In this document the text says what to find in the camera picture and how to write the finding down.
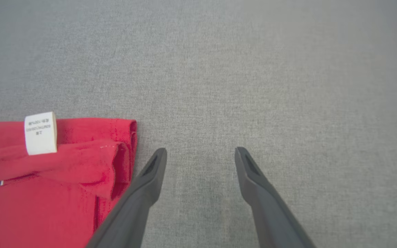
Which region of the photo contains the red and white basketball jersey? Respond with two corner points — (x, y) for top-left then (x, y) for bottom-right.
(0, 111), (138, 248)

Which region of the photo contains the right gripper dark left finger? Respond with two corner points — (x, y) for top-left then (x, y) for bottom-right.
(86, 148), (167, 248)

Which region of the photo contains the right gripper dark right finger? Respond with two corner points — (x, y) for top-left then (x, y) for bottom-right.
(235, 147), (316, 248)

